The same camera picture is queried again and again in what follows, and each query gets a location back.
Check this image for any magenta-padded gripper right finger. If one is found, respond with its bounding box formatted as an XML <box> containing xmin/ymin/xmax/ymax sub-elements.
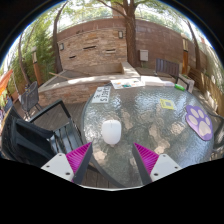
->
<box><xmin>132</xmin><ymin>142</ymin><xmax>183</xmax><ymax>186</ymax></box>

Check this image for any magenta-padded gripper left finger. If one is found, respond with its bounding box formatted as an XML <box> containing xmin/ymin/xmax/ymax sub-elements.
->
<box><xmin>40</xmin><ymin>142</ymin><xmax>94</xmax><ymax>185</ymax></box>

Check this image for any purple paw-shaped mouse pad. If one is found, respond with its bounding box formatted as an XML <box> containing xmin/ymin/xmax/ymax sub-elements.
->
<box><xmin>184</xmin><ymin>104</ymin><xmax>214</xmax><ymax>141</ymax></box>

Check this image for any yellow square card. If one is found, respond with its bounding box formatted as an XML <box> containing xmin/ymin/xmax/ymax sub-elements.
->
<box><xmin>159</xmin><ymin>97</ymin><xmax>175</xmax><ymax>111</ymax></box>

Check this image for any black mesh armchair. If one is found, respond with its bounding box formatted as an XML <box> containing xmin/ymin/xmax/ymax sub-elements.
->
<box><xmin>206</xmin><ymin>109</ymin><xmax>224</xmax><ymax>158</ymax></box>

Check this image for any black mesh chair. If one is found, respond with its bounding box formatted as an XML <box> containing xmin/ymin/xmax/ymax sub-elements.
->
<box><xmin>20</xmin><ymin>81</ymin><xmax>43</xmax><ymax>119</ymax></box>

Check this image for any white sign with black letters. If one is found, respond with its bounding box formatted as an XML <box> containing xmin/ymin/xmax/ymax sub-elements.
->
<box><xmin>91</xmin><ymin>86</ymin><xmax>112</xmax><ymax>104</ymax></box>

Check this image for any green oblong object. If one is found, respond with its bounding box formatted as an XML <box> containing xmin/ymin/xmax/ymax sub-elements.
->
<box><xmin>174</xmin><ymin>83</ymin><xmax>186</xmax><ymax>92</ymax></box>

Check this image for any large white book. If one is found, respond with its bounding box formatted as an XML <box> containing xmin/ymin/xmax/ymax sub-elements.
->
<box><xmin>139</xmin><ymin>75</ymin><xmax>166</xmax><ymax>87</ymax></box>

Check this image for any large white planter box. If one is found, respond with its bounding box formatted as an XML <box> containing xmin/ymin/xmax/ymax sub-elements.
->
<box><xmin>182</xmin><ymin>73</ymin><xmax>196</xmax><ymax>94</ymax></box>

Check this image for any wooden stick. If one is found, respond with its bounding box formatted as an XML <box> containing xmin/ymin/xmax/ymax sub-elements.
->
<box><xmin>48</xmin><ymin>71</ymin><xmax>73</xmax><ymax>81</ymax></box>

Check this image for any printed white paper sheet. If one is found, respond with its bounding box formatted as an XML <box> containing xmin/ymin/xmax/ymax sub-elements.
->
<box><xmin>110</xmin><ymin>77</ymin><xmax>146</xmax><ymax>90</ymax></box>

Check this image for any dark slatted patio chair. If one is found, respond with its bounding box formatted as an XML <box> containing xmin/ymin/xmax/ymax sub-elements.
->
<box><xmin>153</xmin><ymin>58</ymin><xmax>191</xmax><ymax>93</ymax></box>

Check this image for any orange patio umbrella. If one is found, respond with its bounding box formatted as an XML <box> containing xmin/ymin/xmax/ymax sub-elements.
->
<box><xmin>0</xmin><ymin>69</ymin><xmax>14</xmax><ymax>98</ymax></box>

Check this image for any thin curved tree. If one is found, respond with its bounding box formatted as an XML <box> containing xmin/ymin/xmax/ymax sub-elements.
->
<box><xmin>51</xmin><ymin>1</ymin><xmax>69</xmax><ymax>74</ymax></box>

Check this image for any slim tree by fence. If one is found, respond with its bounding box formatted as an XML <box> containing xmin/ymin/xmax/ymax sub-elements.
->
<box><xmin>186</xmin><ymin>19</ymin><xmax>203</xmax><ymax>71</ymax></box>

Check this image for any thick forked tree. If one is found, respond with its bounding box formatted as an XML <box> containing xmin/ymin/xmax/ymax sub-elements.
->
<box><xmin>96</xmin><ymin>0</ymin><xmax>138</xmax><ymax>68</ymax></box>

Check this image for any wooden lamp post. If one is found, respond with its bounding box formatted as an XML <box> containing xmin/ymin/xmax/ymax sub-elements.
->
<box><xmin>31</xmin><ymin>46</ymin><xmax>44</xmax><ymax>87</ymax></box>
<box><xmin>181</xmin><ymin>34</ymin><xmax>190</xmax><ymax>75</ymax></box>

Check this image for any grey wall utility box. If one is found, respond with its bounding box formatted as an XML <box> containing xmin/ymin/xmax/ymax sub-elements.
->
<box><xmin>138</xmin><ymin>49</ymin><xmax>149</xmax><ymax>62</ymax></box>

